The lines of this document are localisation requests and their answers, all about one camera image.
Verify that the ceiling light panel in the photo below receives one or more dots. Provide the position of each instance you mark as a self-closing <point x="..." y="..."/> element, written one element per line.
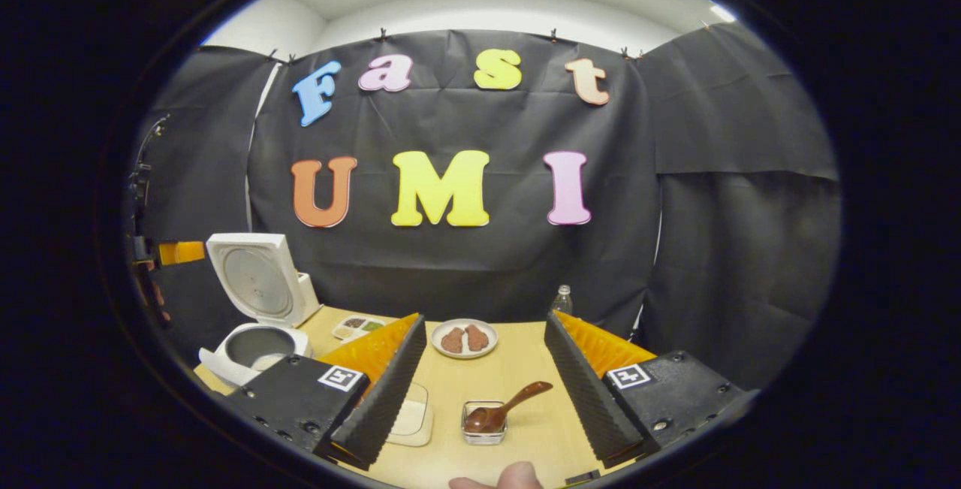
<point x="723" y="13"/>

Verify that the white rice heap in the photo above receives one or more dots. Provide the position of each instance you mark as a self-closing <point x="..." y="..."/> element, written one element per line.
<point x="411" y="420"/>

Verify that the clear rectangular container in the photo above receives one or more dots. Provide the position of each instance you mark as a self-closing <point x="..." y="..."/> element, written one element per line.
<point x="422" y="391"/>

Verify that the clear plastic water bottle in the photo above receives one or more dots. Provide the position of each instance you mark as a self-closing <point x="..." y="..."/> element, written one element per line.
<point x="562" y="303"/>

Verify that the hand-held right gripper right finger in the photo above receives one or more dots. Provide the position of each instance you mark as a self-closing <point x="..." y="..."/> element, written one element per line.
<point x="585" y="399"/>

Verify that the brown wooden spoon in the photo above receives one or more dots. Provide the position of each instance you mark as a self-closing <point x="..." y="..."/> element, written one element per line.
<point x="488" y="418"/>

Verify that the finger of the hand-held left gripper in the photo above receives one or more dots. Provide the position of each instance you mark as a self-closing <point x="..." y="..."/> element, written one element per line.
<point x="182" y="252"/>

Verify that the brown meat piece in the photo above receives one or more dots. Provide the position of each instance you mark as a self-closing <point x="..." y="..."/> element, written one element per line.
<point x="477" y="337"/>
<point x="453" y="340"/>

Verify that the white divided condiment dish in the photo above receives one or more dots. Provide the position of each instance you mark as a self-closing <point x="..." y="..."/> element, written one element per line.
<point x="359" y="327"/>

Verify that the white rice cooker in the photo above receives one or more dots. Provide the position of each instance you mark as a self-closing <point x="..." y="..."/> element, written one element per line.
<point x="259" y="282"/>

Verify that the white round plate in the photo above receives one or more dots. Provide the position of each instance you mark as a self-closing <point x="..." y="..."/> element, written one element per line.
<point x="464" y="355"/>

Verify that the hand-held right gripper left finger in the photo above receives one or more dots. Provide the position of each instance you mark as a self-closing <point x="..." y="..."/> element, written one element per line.
<point x="383" y="399"/>

